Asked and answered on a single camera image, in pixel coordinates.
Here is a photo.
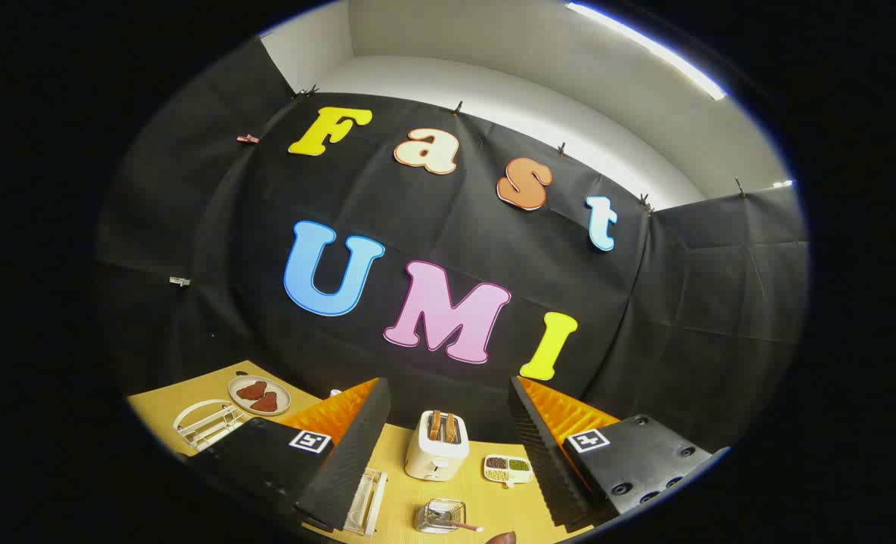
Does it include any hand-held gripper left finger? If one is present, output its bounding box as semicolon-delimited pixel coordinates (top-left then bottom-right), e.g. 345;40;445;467
187;376;392;532

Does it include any white divided snack dish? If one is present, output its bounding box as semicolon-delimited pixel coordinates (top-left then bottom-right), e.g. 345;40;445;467
483;454;533;488

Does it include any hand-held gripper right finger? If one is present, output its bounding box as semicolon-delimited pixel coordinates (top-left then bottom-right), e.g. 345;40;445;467
508;376;730;530

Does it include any white toaster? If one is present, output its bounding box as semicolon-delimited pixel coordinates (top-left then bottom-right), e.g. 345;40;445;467
405;410;470;482

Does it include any white wire dish rack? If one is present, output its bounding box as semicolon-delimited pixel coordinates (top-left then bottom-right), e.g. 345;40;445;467
173;399;388;537

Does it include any metal wire basket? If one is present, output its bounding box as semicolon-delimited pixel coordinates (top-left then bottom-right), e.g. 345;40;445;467
415;499;468;535

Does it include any small grey plate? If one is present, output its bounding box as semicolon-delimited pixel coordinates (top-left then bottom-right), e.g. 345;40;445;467
227;376;292;416

